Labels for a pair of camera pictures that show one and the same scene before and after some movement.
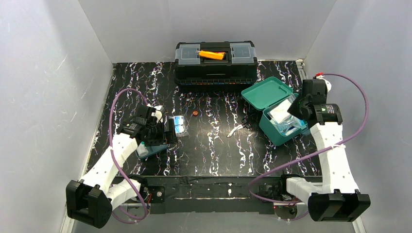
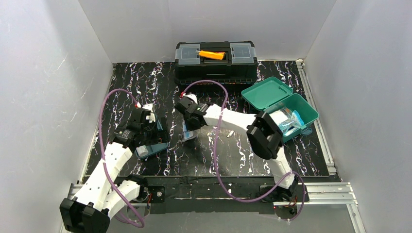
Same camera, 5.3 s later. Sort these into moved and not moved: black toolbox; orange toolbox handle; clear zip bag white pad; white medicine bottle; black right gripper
Moved: clear zip bag white pad; black right gripper
Not moved: white medicine bottle; orange toolbox handle; black toolbox
